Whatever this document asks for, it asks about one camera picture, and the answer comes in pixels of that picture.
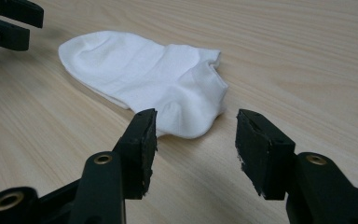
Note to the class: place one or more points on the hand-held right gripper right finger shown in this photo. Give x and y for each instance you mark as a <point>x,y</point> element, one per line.
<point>267,155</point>

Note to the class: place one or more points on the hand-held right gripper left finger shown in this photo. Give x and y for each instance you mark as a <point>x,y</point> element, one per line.
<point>136,155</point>

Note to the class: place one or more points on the white sock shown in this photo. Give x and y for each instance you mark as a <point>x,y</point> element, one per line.
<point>143,71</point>
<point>118,102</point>

